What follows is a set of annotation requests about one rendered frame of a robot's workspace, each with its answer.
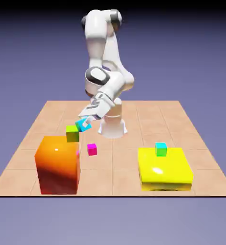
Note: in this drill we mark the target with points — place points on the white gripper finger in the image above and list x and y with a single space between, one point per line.
88 121

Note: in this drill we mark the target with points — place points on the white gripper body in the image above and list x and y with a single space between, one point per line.
97 109

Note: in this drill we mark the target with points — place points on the small cyan cube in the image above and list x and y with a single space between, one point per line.
81 124

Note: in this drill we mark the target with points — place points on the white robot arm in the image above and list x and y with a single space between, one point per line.
97 44

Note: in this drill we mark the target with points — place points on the small olive green cube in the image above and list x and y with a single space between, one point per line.
72 134

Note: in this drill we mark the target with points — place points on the small magenta cube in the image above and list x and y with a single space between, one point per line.
92 149

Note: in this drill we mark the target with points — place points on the large orange box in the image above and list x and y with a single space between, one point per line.
57 164

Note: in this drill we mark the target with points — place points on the large yellow box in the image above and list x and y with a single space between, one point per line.
164 168

